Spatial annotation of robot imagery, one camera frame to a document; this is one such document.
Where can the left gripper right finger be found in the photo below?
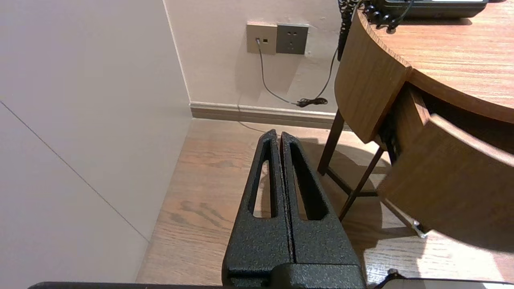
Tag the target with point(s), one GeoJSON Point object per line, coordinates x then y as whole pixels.
{"type": "Point", "coordinates": [321, 243]}

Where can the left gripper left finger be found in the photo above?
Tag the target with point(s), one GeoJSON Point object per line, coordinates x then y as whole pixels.
{"type": "Point", "coordinates": [259, 245]}

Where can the curved wooden drawer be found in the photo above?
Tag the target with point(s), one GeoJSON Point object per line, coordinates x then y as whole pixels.
{"type": "Point", "coordinates": [449, 176]}

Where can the round wooden side table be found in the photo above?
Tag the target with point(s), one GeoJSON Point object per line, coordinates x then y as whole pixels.
{"type": "Point", "coordinates": [441, 56]}

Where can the black desk telephone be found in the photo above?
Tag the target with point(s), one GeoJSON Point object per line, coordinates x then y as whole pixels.
{"type": "Point", "coordinates": [433, 8]}

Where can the grey wall power outlet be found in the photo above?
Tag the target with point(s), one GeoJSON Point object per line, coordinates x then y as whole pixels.
{"type": "Point", "coordinates": [292, 39]}

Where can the beige wall data socket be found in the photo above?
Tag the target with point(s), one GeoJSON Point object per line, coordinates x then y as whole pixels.
{"type": "Point", "coordinates": [261, 38]}

